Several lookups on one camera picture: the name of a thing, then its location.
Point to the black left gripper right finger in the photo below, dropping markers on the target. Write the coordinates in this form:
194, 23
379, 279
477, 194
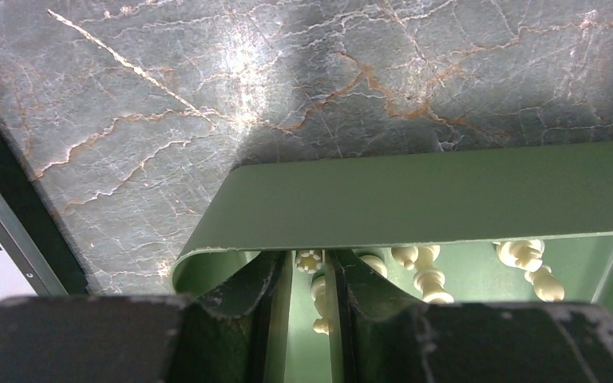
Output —
373, 324

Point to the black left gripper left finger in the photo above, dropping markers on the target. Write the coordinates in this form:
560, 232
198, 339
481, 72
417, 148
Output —
237, 332

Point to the green plastic tray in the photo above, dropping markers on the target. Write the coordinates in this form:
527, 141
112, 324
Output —
496, 330

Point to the white chess rook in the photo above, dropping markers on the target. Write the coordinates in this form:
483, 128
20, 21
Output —
312, 262

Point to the white chess piece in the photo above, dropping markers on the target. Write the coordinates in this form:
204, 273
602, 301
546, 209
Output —
428, 279
527, 255
376, 263

